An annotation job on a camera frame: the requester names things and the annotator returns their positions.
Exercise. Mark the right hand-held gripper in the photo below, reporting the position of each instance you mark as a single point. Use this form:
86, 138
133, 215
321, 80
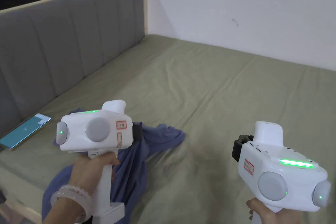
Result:
275, 171

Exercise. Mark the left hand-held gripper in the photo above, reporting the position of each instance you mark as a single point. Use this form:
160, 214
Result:
103, 129

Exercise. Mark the person's right hand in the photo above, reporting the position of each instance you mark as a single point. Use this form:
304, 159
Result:
273, 214

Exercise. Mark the bed with pale green sheet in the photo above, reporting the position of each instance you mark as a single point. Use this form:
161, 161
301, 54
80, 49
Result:
210, 90

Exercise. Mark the person's left hand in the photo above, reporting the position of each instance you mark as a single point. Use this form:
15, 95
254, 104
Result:
90, 171

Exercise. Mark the blue shirt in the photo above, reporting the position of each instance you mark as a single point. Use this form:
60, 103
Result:
131, 169

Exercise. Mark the person's left forearm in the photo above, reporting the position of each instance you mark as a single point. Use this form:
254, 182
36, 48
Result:
67, 205

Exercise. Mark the grey padded headboard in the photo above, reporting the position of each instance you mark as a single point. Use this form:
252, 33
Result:
60, 40

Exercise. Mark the smartphone with teal screen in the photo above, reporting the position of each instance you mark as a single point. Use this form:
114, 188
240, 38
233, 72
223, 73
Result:
25, 130

